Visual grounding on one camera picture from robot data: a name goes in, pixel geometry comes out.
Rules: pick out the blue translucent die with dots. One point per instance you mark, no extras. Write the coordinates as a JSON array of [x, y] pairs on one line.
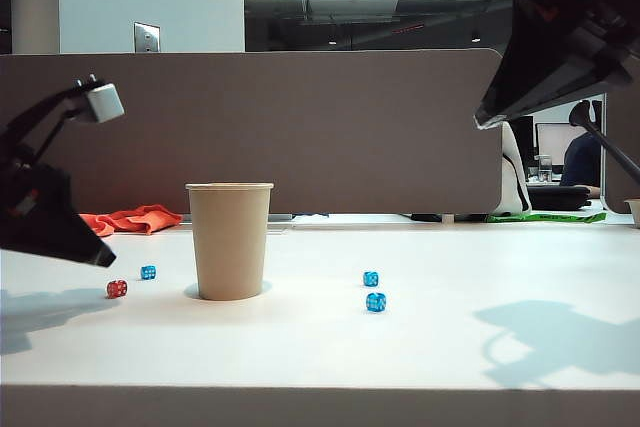
[[376, 302], [148, 273], [371, 279]]

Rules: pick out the metal wall plate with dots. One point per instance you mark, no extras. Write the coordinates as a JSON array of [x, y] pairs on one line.
[[147, 38]]

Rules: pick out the black slanted rod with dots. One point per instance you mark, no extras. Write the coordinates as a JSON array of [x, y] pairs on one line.
[[617, 151]]

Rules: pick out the small black ceiling lamp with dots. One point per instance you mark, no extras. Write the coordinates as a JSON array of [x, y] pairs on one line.
[[475, 38]]

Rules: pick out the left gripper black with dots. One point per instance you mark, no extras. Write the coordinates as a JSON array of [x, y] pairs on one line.
[[35, 197]]

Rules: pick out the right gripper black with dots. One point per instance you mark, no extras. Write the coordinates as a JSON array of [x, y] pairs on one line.
[[600, 32]]

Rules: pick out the lit white computer monitor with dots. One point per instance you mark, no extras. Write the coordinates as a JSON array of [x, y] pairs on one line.
[[552, 144]]

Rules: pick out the beige paper bowl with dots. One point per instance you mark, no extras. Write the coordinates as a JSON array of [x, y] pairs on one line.
[[634, 212]]

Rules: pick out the black computer monitor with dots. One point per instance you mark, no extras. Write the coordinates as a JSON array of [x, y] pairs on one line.
[[524, 139]]

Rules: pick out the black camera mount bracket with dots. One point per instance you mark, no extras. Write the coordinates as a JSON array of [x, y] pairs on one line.
[[35, 114]]

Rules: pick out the white wrist camera cube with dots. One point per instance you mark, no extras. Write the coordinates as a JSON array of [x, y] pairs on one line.
[[104, 102]]

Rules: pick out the brown paper cup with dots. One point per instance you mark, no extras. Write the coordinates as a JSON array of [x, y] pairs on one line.
[[230, 242]]

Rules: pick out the wide brown desk partition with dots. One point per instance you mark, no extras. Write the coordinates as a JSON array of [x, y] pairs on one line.
[[300, 132]]

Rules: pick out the orange cloth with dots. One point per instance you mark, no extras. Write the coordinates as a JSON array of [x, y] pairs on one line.
[[135, 221]]

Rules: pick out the green tape strip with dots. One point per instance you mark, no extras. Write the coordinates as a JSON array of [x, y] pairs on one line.
[[545, 217]]

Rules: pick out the brown partition with white edge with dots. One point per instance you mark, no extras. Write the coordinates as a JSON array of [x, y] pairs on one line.
[[625, 147]]

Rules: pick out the person in dark shirt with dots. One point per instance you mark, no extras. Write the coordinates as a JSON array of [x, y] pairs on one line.
[[582, 162]]

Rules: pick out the red translucent die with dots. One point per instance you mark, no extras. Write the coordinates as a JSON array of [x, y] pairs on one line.
[[117, 289]]

